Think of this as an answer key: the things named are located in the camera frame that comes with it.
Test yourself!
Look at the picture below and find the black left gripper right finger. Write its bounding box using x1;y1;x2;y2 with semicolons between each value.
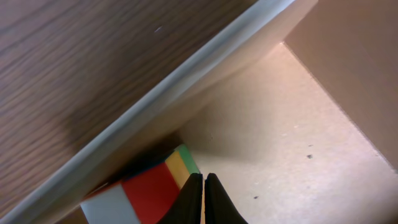
205;173;248;224

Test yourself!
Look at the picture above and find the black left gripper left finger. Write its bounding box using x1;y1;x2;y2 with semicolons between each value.
158;173;203;224

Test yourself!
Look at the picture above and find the multicoloured puzzle cube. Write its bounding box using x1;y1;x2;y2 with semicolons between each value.
80;144;199;224

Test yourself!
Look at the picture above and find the white open cardboard box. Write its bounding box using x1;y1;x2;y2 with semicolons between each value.
1;0;397;223

